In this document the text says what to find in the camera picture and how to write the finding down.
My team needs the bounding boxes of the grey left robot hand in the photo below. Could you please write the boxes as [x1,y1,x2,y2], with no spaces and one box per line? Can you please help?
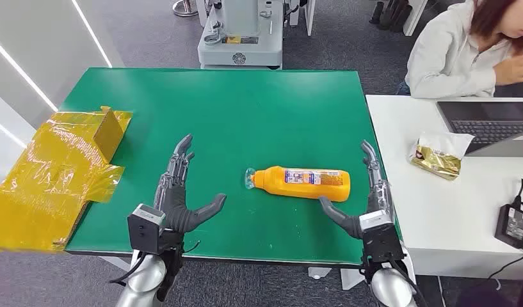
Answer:
[152,134,227,235]

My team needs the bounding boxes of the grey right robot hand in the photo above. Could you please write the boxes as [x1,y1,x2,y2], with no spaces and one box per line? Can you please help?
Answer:
[318,140,394,240]

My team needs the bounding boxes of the orange detergent bottle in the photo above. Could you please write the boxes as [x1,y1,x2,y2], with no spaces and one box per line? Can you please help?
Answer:
[244,166,352,203]

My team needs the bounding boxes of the gold and white packet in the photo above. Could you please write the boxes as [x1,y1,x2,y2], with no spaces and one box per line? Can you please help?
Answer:
[408,132,475,182]

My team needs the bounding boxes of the white table foot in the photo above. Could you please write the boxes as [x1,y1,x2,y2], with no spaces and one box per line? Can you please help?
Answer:
[341,269,366,292]
[307,267,332,281]

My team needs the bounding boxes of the white table leg bar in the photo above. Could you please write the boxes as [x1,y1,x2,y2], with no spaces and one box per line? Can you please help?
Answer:
[101,255,133,272]

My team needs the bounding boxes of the yellow taped cardboard box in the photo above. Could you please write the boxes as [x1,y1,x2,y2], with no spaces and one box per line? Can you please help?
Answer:
[0,106,134,254]

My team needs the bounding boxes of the grey laptop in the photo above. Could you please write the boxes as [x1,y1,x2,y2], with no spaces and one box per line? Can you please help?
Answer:
[436,100,523,158]

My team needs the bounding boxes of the black power adapter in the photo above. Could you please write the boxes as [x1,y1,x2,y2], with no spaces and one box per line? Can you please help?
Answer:
[494,203,523,250]

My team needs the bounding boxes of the person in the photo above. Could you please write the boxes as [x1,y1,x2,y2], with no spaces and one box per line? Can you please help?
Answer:
[396,0,523,100]

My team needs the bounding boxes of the pale grey machine base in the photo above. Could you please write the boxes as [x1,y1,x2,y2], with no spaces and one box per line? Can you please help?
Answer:
[197,0,286,71]

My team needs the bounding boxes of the black shoes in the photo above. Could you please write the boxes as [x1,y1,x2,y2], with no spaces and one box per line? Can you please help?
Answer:
[369,0,413,34]

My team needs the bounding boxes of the white board leg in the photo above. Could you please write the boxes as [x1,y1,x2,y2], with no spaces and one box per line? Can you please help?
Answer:
[403,0,428,37]

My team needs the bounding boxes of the person's hand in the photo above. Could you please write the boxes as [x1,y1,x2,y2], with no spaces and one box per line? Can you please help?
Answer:
[493,52,523,86]

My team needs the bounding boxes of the chrome stand base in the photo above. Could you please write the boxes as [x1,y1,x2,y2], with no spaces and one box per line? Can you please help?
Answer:
[172,0,199,18]

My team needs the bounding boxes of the white furniture panel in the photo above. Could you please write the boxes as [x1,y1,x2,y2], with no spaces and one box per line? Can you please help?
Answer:
[286,0,316,37]

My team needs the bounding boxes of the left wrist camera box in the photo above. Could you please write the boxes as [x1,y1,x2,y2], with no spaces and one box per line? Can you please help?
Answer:
[127,203,167,255]

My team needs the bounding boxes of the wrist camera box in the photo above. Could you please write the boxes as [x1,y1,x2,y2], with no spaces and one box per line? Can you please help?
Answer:
[358,209,406,264]
[127,203,167,255]

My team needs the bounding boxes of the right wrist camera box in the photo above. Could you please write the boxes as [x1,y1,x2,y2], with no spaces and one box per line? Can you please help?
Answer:
[358,209,406,264]

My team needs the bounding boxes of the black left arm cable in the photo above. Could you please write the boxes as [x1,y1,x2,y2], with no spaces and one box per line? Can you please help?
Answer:
[109,252,149,285]

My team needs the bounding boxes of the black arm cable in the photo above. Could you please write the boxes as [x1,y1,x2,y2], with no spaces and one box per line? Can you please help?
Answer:
[388,259,428,307]
[109,252,149,285]

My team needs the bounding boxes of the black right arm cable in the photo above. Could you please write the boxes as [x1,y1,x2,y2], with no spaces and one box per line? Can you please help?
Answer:
[388,259,428,307]

